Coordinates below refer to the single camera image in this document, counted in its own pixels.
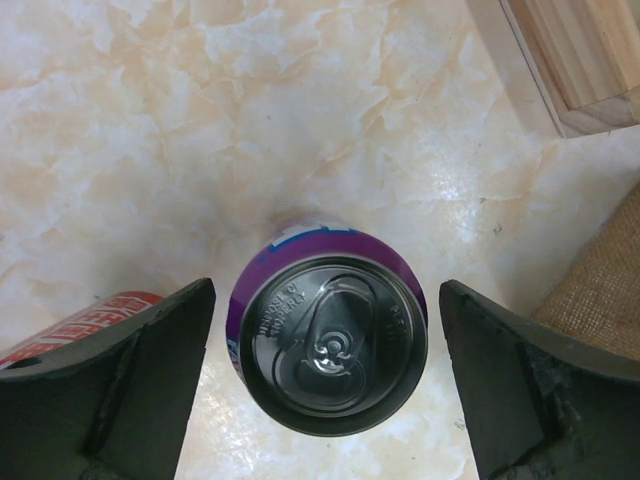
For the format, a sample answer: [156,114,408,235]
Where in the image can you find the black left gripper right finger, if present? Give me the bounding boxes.
[439,280,639,479]

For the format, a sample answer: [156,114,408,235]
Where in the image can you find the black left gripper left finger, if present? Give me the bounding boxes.
[1,278,216,479]

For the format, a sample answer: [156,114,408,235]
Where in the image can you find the red cola can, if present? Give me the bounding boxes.
[1,291,163,370]

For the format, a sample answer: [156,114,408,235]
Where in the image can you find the purple soda can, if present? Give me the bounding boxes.
[226,211,428,437]

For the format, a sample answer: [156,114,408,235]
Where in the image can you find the brown canvas tote bag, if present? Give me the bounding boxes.
[527,187,639,381]

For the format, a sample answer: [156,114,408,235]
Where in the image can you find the wooden clothes rack frame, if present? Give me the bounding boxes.
[467,1,639,138]

